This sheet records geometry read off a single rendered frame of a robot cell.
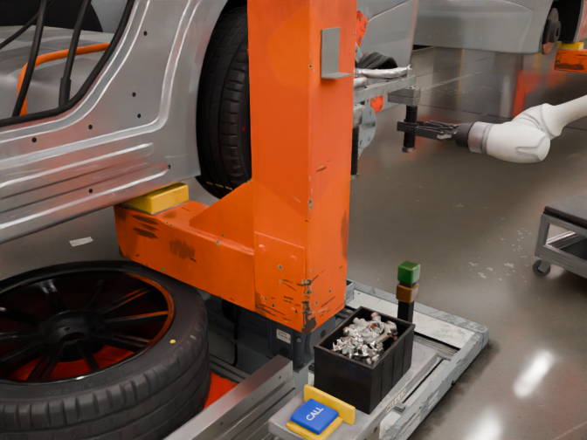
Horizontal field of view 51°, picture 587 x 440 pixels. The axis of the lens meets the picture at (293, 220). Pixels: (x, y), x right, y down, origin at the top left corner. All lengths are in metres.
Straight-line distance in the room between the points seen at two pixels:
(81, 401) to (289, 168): 0.62
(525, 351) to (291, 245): 1.30
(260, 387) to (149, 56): 0.85
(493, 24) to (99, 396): 3.52
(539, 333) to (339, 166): 1.42
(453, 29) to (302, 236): 3.12
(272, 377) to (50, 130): 0.76
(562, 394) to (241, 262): 1.24
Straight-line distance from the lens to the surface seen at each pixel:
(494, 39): 4.32
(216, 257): 1.51
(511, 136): 1.80
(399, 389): 1.39
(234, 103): 1.72
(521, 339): 2.48
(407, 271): 1.42
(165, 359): 1.39
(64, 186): 1.48
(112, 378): 1.36
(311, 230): 1.29
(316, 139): 1.23
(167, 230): 1.62
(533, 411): 2.15
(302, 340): 1.73
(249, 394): 1.46
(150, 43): 1.61
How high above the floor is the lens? 1.30
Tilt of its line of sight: 23 degrees down
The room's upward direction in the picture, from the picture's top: straight up
